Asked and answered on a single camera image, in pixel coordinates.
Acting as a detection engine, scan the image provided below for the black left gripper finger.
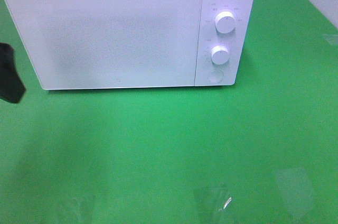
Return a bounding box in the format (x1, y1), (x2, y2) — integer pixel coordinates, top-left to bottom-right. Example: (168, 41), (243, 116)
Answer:
(1, 43), (26, 104)

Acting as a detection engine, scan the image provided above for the round door release button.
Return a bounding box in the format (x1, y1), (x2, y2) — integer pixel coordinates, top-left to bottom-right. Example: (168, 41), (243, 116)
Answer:
(208, 70), (223, 83)

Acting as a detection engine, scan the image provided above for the clear tape patch centre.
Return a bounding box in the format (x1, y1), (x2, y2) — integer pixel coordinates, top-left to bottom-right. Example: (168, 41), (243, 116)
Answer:
(193, 183), (237, 223)

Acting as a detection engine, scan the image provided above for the white microwave door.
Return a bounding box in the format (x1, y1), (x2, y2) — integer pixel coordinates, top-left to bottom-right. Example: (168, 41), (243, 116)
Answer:
(5, 0), (201, 90)

